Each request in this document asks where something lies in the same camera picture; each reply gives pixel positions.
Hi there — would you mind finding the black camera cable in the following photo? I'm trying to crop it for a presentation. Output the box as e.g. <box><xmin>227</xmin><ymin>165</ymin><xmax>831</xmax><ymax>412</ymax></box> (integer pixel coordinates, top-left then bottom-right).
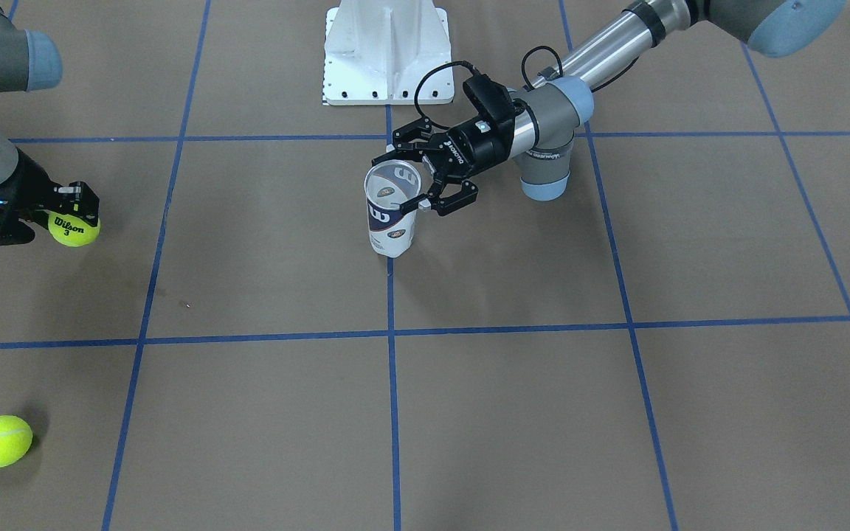
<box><xmin>414</xmin><ymin>60</ymin><xmax>481</xmax><ymax>130</ymax></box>

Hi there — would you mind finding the yellow Wilson tennis ball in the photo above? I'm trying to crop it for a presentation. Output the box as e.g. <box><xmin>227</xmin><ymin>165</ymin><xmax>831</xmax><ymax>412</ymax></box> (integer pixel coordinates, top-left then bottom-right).
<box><xmin>45</xmin><ymin>211</ymin><xmax>102</xmax><ymax>248</ymax></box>

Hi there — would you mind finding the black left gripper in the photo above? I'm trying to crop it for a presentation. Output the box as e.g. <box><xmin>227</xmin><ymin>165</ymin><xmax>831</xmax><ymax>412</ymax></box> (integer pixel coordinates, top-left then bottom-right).
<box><xmin>372</xmin><ymin>117</ymin><xmax>516</xmax><ymax>216</ymax></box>

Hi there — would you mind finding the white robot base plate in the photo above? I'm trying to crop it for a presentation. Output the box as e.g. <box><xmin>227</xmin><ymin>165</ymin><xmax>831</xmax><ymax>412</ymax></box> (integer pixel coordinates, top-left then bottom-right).
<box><xmin>322</xmin><ymin>1</ymin><xmax>455</xmax><ymax>105</ymax></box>

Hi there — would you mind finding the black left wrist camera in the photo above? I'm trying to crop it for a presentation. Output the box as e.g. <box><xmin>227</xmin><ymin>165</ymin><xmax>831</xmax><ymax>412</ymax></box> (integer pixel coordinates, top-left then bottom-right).
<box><xmin>463</xmin><ymin>74</ymin><xmax>516</xmax><ymax>132</ymax></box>

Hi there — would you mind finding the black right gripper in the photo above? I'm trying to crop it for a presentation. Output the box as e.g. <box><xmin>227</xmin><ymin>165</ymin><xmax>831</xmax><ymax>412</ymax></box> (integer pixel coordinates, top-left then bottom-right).
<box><xmin>0</xmin><ymin>151</ymin><xmax>99</xmax><ymax>226</ymax></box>

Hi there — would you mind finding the white blue tennis ball can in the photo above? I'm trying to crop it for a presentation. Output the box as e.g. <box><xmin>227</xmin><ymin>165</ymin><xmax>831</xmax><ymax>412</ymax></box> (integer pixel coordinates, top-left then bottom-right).
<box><xmin>364</xmin><ymin>160</ymin><xmax>421</xmax><ymax>258</ymax></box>

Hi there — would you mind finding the grey silver left robot arm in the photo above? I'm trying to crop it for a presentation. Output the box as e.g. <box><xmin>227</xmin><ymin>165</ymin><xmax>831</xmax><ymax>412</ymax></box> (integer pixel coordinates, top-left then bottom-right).
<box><xmin>373</xmin><ymin>1</ymin><xmax>846</xmax><ymax>216</ymax></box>

